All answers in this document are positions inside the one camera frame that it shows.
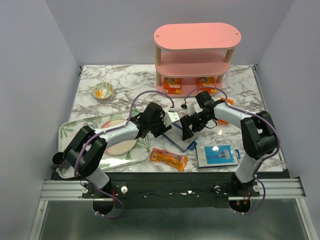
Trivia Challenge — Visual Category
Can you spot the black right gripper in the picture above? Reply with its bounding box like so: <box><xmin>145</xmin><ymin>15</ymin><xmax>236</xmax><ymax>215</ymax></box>
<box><xmin>179</xmin><ymin>110</ymin><xmax>212</xmax><ymax>141</ymax></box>

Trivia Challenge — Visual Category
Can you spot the white Harrys razor box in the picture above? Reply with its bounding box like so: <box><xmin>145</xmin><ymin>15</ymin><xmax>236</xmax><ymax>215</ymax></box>
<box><xmin>162</xmin><ymin>122</ymin><xmax>197</xmax><ymax>153</ymax></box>

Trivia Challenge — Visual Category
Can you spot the orange Gillette box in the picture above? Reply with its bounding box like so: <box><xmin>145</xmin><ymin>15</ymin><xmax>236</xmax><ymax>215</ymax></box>
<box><xmin>163</xmin><ymin>77</ymin><xmax>182</xmax><ymax>94</ymax></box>
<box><xmin>196</xmin><ymin>77</ymin><xmax>216</xmax><ymax>94</ymax></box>

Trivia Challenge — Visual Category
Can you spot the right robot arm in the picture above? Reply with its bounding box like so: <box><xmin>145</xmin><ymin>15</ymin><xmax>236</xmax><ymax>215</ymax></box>
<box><xmin>180</xmin><ymin>91</ymin><xmax>280</xmax><ymax>196</ymax></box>

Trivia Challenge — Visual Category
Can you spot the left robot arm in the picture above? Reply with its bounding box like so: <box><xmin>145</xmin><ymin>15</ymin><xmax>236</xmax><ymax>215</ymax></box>
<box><xmin>52</xmin><ymin>102</ymin><xmax>180</xmax><ymax>198</ymax></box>

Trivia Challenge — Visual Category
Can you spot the pink three-tier shelf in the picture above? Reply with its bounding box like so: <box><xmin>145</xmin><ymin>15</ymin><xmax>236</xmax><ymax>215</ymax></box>
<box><xmin>153</xmin><ymin>22</ymin><xmax>242</xmax><ymax>98</ymax></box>

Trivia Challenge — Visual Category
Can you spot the orange razor bag front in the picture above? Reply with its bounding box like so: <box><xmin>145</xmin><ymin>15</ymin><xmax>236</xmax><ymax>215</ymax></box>
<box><xmin>149</xmin><ymin>148</ymin><xmax>188</xmax><ymax>172</ymax></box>

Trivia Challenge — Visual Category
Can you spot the orange razor bag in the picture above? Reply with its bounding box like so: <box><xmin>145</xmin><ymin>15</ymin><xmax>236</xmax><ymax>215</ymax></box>
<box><xmin>214</xmin><ymin>97</ymin><xmax>237</xmax><ymax>125</ymax></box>
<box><xmin>149</xmin><ymin>148</ymin><xmax>188</xmax><ymax>172</ymax></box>

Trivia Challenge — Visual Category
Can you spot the pink cream round plate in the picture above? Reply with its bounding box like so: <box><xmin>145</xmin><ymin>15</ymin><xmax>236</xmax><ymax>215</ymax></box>
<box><xmin>101</xmin><ymin>118</ymin><xmax>137</xmax><ymax>156</ymax></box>

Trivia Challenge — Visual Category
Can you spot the blue Harrys razor box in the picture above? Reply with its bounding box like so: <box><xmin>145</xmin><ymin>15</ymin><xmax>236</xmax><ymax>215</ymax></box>
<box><xmin>195</xmin><ymin>144</ymin><xmax>241</xmax><ymax>169</ymax></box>

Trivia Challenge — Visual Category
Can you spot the orange razor bag right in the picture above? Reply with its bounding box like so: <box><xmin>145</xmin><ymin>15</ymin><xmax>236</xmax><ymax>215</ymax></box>
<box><xmin>214</xmin><ymin>97</ymin><xmax>237</xmax><ymax>125</ymax></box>

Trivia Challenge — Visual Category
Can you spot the small floral bowl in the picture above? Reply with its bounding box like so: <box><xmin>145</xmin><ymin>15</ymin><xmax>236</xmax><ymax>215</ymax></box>
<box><xmin>92</xmin><ymin>81</ymin><xmax>114</xmax><ymax>100</ymax></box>

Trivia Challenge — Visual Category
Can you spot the floral serving tray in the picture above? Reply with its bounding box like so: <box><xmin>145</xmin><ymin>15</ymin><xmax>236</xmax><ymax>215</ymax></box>
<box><xmin>58</xmin><ymin>110</ymin><xmax>151</xmax><ymax>171</ymax></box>

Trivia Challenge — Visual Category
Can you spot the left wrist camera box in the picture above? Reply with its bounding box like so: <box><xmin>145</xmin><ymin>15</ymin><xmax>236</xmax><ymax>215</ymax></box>
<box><xmin>162</xmin><ymin>111</ymin><xmax>180</xmax><ymax>127</ymax></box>

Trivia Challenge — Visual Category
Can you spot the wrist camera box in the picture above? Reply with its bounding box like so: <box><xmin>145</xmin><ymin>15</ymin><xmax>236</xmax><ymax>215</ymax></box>
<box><xmin>162</xmin><ymin>111</ymin><xmax>180</xmax><ymax>127</ymax></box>
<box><xmin>181</xmin><ymin>103</ymin><xmax>197</xmax><ymax>116</ymax></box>

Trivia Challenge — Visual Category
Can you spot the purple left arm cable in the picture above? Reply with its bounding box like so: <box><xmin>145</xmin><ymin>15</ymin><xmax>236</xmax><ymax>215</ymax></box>
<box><xmin>73</xmin><ymin>90</ymin><xmax>177</xmax><ymax>219</ymax></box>

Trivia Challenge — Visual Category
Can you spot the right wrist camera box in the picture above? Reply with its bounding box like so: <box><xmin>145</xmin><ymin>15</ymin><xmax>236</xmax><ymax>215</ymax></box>
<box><xmin>181</xmin><ymin>103</ymin><xmax>197</xmax><ymax>116</ymax></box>

